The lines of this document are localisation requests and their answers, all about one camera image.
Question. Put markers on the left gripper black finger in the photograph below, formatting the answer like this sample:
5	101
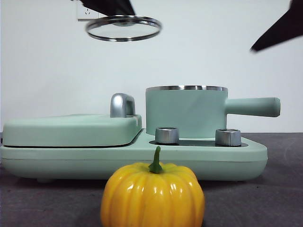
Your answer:
101	7
124	8

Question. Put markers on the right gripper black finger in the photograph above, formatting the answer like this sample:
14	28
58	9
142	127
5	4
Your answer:
284	30

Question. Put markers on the glass lid with green knob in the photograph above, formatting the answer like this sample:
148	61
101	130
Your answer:
123	23

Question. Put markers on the yellow toy pumpkin green stem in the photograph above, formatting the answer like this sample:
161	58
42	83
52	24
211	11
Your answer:
152	196

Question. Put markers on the silver control knob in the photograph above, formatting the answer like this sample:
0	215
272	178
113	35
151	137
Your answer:
227	137
166	136

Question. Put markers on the green hinged grill cover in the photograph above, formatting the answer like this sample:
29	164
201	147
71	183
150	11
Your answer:
71	130

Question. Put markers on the green breakfast machine base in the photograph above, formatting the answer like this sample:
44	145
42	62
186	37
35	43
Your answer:
71	163

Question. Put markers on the white wall socket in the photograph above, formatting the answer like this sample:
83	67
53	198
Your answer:
82	13

